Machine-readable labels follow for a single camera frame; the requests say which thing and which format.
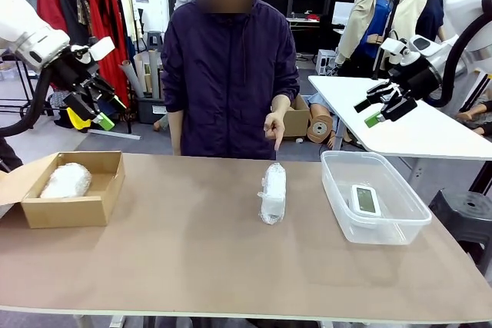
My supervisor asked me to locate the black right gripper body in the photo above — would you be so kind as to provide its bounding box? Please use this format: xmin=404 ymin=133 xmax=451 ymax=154
xmin=389 ymin=61 xmax=441 ymax=97

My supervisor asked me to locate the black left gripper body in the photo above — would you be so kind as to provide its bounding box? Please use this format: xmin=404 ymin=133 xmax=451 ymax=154
xmin=51 ymin=49 xmax=103 ymax=94

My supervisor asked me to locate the bubble-wrapped clock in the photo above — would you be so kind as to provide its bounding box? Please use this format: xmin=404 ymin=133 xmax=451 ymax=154
xmin=256 ymin=161 xmax=288 ymax=225
xmin=39 ymin=162 xmax=93 ymax=199

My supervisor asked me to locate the white unwrapped digital clock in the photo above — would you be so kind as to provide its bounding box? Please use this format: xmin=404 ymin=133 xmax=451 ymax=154
xmin=350 ymin=184 xmax=382 ymax=216

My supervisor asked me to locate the person's left forearm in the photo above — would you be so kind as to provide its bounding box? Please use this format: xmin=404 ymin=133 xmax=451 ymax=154
xmin=271 ymin=94 xmax=293 ymax=116

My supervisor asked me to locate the person's right forearm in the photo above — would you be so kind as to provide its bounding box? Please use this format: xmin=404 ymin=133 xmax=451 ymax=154
xmin=168 ymin=109 xmax=184 ymax=157

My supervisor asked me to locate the person's left hand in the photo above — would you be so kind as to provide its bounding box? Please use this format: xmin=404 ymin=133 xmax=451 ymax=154
xmin=263 ymin=111 xmax=288 ymax=151

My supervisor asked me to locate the yellow plastic object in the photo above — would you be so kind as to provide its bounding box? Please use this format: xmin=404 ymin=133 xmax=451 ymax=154
xmin=66 ymin=107 xmax=93 ymax=130

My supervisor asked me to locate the leaning grey tube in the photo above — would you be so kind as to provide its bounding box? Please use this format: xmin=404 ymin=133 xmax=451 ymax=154
xmin=118 ymin=59 xmax=146 ymax=99

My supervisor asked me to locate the white work table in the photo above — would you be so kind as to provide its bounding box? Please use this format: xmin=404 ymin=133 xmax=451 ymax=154
xmin=308 ymin=74 xmax=492 ymax=161

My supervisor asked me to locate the beige cardboard tube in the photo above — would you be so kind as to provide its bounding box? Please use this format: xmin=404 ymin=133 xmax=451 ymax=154
xmin=133 ymin=54 xmax=151 ymax=94

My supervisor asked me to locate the long metal bar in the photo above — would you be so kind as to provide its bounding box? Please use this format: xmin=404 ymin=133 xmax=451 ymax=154
xmin=88 ymin=128 xmax=142 ymax=141

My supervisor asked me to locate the black metal stand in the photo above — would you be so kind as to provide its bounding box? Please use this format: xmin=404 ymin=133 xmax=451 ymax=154
xmin=0 ymin=57 xmax=55 ymax=116

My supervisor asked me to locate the black storage crate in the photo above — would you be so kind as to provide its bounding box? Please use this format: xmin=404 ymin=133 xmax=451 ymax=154
xmin=136 ymin=95 xmax=168 ymax=124

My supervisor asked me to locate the upright grey tube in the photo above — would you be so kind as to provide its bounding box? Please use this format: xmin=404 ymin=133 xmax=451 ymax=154
xmin=148 ymin=49 xmax=161 ymax=99

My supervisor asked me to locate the black garment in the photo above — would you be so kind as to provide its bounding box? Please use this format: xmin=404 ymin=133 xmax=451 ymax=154
xmin=59 ymin=0 xmax=95 ymax=48

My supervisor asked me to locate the white computer tower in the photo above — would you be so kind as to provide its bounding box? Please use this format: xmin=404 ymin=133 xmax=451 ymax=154
xmin=315 ymin=48 xmax=340 ymax=75

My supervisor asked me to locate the red dress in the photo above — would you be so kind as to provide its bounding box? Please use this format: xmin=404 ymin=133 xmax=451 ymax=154
xmin=85 ymin=0 xmax=131 ymax=108

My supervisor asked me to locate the lying mannequin green sleeve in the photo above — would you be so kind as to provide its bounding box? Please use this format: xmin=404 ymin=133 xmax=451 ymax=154
xmin=153 ymin=112 xmax=170 ymax=132

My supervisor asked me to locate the light blue cloth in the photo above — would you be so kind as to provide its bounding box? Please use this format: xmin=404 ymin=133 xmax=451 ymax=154
xmin=307 ymin=91 xmax=327 ymax=108

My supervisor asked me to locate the black stand pole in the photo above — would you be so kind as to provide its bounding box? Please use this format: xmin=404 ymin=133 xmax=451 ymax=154
xmin=374 ymin=0 xmax=404 ymax=79

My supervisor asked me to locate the grey plastic stool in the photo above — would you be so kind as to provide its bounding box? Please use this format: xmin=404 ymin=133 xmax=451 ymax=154
xmin=145 ymin=30 xmax=165 ymax=52

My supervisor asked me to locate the red coat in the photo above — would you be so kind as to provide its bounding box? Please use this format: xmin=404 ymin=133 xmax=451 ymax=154
xmin=36 ymin=0 xmax=72 ymax=37

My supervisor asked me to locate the brown cardboard roll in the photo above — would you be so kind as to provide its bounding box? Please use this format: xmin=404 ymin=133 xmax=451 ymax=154
xmin=306 ymin=103 xmax=335 ymax=145

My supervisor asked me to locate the cream garment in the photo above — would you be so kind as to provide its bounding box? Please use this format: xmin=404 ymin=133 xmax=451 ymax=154
xmin=117 ymin=0 xmax=139 ymax=43

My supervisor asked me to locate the white monitor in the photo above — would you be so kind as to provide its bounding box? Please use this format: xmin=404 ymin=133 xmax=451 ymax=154
xmin=332 ymin=1 xmax=357 ymax=26

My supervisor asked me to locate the brown cardboard carton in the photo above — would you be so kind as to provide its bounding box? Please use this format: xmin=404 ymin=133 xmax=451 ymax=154
xmin=282 ymin=93 xmax=311 ymax=139

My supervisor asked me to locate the open brown cardboard box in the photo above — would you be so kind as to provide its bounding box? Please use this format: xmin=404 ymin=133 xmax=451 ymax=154
xmin=0 ymin=150 xmax=127 ymax=229

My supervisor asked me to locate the black plastic stool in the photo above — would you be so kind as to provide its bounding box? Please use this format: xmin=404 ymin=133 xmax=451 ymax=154
xmin=428 ymin=188 xmax=492 ymax=266

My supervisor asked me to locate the person in purple jacket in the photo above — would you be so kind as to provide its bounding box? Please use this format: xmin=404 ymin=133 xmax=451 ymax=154
xmin=160 ymin=0 xmax=301 ymax=161

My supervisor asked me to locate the clear plastic bin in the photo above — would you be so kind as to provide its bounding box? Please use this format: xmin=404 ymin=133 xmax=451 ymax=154
xmin=320 ymin=150 xmax=434 ymax=247

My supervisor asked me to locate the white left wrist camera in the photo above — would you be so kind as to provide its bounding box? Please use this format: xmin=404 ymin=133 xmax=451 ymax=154
xmin=71 ymin=35 xmax=116 ymax=65

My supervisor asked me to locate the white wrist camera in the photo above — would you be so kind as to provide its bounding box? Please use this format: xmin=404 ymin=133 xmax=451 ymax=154
xmin=380 ymin=38 xmax=408 ymax=64
xmin=71 ymin=35 xmax=116 ymax=65

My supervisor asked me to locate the black right arm hose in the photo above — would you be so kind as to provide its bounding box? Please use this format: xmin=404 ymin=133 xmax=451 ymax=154
xmin=424 ymin=16 xmax=492 ymax=108

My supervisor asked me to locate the black arm hose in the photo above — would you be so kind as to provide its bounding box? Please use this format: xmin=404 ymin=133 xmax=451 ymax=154
xmin=424 ymin=16 xmax=492 ymax=108
xmin=0 ymin=66 xmax=53 ymax=137

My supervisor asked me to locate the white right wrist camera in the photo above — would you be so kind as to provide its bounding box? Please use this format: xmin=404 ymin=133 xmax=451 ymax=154
xmin=380 ymin=38 xmax=408 ymax=64

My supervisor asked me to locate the black left arm hose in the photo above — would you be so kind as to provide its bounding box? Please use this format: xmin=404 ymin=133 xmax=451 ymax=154
xmin=0 ymin=66 xmax=53 ymax=137

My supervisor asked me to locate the black metal post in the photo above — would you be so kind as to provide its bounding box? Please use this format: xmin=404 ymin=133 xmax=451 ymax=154
xmin=470 ymin=158 xmax=492 ymax=194

